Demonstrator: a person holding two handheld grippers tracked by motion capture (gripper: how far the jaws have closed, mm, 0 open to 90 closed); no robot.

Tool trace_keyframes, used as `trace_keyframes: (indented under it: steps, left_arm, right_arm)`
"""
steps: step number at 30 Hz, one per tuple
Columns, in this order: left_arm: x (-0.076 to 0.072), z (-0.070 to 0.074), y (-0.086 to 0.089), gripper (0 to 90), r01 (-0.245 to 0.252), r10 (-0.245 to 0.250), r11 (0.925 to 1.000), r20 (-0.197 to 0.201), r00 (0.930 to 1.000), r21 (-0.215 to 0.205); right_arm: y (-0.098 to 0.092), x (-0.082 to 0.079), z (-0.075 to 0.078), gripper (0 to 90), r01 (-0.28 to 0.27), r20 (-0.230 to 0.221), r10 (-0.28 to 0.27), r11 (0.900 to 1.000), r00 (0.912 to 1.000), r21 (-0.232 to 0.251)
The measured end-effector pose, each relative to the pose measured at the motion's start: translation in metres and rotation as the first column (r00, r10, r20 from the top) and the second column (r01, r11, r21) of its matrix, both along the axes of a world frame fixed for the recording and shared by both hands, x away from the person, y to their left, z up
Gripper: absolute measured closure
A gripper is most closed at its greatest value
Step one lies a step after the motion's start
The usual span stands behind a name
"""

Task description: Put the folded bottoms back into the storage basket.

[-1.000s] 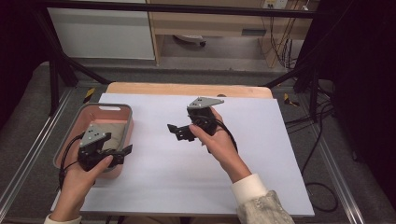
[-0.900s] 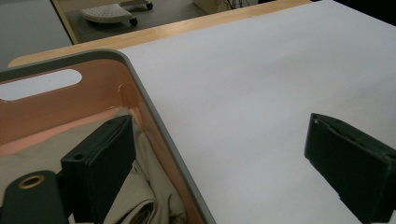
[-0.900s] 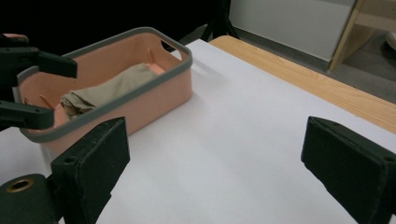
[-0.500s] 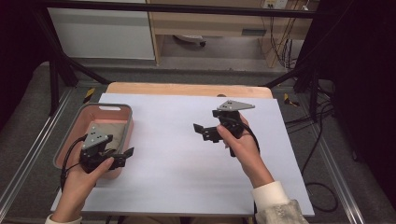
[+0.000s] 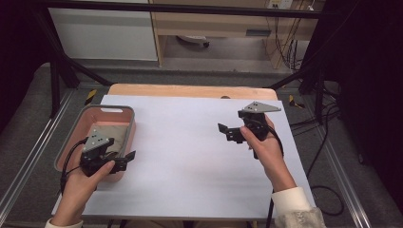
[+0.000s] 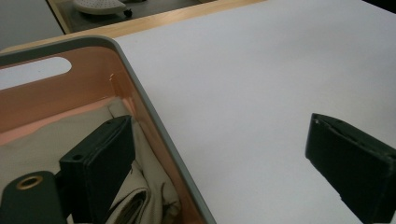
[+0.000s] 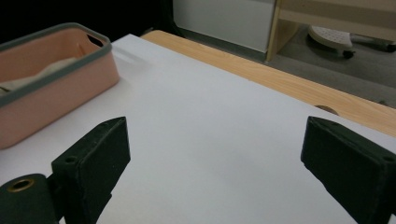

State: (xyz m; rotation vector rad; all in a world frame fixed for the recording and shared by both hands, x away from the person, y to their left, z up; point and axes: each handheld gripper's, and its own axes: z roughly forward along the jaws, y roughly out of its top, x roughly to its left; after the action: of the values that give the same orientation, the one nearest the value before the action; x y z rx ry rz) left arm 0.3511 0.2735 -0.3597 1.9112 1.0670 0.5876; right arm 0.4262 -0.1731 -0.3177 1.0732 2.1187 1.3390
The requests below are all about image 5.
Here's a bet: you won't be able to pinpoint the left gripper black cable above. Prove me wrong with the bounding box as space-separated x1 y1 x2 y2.
59 137 89 196

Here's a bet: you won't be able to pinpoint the black curtain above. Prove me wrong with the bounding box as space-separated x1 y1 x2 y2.
0 0 53 134
322 0 403 205

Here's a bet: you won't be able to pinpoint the white table cover sheet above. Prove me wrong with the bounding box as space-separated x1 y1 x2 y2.
51 94 317 221

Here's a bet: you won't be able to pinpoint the bundle of hanging cables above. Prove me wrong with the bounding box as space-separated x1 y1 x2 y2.
265 15 313 72

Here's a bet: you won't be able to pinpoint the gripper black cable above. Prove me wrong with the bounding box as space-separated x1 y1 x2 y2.
59 137 89 196
265 124 285 228

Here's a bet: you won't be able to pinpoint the black floor cables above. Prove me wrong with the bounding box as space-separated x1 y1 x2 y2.
289 80 347 218

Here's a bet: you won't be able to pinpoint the person's left hand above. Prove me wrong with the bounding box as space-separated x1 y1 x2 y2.
58 160 117 213

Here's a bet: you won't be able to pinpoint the black metal stand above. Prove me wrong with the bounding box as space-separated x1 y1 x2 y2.
31 6 113 119
269 18 329 125

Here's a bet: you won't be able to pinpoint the white office chair base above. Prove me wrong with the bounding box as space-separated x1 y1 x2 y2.
176 34 211 48

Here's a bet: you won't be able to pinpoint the beige cloth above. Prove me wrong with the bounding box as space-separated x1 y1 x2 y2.
89 123 130 154

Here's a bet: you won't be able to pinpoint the person's right hand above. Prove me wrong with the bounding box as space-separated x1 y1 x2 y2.
240 115 285 174

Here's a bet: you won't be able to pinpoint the white cabinet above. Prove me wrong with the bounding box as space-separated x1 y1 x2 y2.
48 8 159 62

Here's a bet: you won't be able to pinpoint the pink basket with grey rim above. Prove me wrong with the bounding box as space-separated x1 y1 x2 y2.
53 104 137 183

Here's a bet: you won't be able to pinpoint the light wooden desk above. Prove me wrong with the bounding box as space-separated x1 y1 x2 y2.
148 0 321 69

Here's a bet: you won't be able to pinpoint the white power strip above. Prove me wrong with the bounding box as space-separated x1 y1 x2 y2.
266 0 295 10

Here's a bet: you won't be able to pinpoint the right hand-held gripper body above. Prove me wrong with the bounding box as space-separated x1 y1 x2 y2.
237 101 282 160

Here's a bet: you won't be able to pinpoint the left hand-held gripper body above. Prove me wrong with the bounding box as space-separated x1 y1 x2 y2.
79 127 127 178

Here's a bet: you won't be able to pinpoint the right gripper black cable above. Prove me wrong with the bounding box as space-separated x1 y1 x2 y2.
265 124 285 228

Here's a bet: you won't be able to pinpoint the aluminium floor rail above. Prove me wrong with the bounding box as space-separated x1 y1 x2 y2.
318 126 374 228
0 89 76 218

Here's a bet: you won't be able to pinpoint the black metal crossbar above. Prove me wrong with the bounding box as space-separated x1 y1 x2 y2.
31 0 329 19

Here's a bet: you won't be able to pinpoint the yellow and black tape marker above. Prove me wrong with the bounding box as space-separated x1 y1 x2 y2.
84 88 98 106
288 94 306 109

